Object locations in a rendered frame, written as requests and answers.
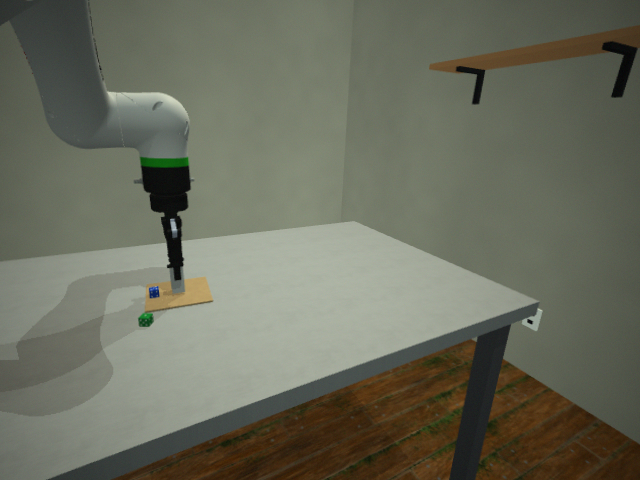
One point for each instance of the green die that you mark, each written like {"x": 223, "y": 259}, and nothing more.
{"x": 146, "y": 319}

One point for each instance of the tan square mat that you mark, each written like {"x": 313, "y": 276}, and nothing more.
{"x": 196, "y": 292}

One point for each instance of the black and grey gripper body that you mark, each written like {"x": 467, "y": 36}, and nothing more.
{"x": 170, "y": 205}

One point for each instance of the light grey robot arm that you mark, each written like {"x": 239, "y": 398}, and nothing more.
{"x": 58, "y": 41}

